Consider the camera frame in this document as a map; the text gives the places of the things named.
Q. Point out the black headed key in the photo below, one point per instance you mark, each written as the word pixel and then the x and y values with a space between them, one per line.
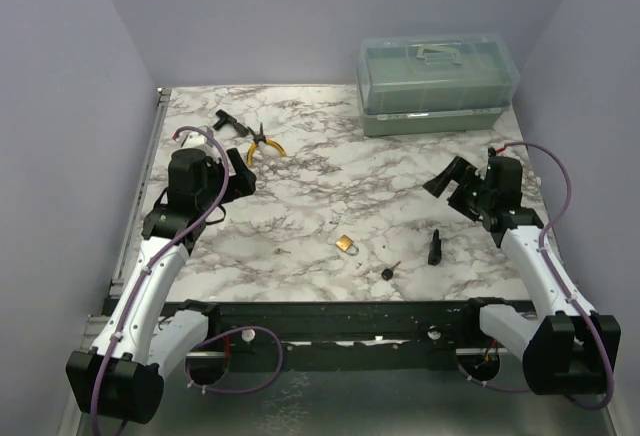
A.
pixel 388 273

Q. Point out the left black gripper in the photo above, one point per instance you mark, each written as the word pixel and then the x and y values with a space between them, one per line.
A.
pixel 243 183

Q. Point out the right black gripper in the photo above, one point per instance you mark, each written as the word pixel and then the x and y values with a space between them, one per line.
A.
pixel 459 169

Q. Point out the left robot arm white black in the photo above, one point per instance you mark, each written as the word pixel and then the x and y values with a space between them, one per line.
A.
pixel 123 374

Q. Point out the black front mounting rail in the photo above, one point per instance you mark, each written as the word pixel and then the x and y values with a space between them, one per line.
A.
pixel 350 336

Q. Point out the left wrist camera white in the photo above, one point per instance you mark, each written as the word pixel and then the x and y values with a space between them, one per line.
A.
pixel 200 141

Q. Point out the black padlock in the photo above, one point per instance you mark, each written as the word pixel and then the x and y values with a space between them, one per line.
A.
pixel 435 249

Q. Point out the clear lid grey toolbox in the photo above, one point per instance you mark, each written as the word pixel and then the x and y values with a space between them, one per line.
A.
pixel 434 84

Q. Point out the aluminium side rail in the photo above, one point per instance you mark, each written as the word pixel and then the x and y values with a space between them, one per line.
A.
pixel 117 278

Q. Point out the black T-shaped tool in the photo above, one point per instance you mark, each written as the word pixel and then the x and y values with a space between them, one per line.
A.
pixel 225 119

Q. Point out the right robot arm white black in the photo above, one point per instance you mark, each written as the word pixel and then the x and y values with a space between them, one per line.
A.
pixel 568 348

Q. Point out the small brass padlock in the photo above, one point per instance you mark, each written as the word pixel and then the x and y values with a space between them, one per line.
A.
pixel 347 245

